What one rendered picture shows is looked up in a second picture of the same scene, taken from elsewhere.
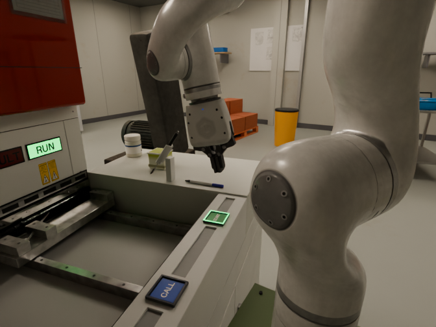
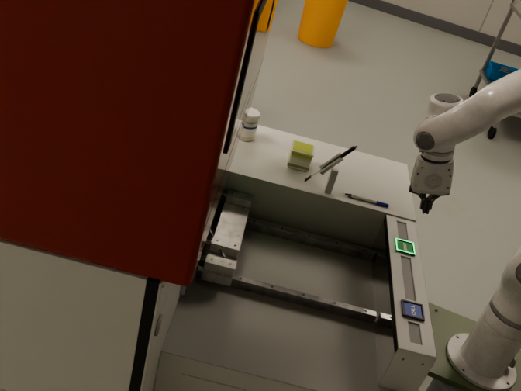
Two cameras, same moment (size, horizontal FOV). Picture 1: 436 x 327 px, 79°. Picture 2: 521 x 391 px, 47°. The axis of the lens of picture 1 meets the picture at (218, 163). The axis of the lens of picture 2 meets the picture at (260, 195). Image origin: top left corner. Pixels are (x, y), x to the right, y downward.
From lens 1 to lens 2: 1.24 m
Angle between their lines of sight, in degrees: 23
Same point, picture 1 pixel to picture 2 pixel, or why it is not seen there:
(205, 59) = not seen: hidden behind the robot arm
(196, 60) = not seen: hidden behind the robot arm
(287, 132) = (329, 18)
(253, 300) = (433, 316)
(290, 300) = (505, 317)
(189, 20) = (476, 131)
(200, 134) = (426, 185)
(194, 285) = (426, 307)
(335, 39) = not seen: outside the picture
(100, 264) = (287, 282)
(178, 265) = (404, 291)
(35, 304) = (265, 318)
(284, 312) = (498, 323)
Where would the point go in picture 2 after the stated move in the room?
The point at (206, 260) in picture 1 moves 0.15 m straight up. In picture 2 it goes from (422, 288) to (443, 245)
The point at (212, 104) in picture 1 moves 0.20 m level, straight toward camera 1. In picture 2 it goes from (446, 165) to (486, 213)
